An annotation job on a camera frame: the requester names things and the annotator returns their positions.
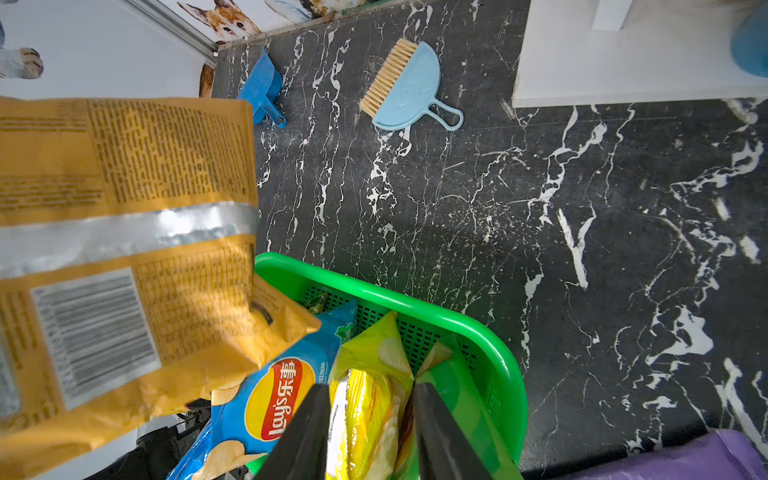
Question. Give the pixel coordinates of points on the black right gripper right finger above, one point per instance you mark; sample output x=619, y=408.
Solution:
x=444, y=451

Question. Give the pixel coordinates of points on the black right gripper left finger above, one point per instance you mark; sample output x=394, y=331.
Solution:
x=301, y=452

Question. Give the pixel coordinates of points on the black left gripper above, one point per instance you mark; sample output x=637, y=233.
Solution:
x=158, y=452

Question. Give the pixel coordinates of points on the blue Lays chips bag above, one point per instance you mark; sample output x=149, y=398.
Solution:
x=249, y=419

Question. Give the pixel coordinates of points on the green cucumber chips bag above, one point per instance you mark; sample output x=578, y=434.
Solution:
x=446, y=369

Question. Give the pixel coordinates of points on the yellow Lays chips bag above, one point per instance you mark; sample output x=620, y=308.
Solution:
x=370, y=384

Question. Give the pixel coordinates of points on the orange chips bag silver stripe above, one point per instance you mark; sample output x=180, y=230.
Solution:
x=128, y=289

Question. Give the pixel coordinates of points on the purple Krax snack bag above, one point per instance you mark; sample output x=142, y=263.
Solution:
x=719, y=454

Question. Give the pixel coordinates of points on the light blue hand brush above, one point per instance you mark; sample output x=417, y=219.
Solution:
x=405, y=89

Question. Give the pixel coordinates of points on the blue plastic dustpan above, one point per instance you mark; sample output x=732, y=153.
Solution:
x=261, y=90

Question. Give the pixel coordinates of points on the white tiered display shelf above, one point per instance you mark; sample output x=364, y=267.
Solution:
x=606, y=52

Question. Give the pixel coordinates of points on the blue glitter can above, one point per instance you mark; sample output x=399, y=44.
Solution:
x=749, y=43

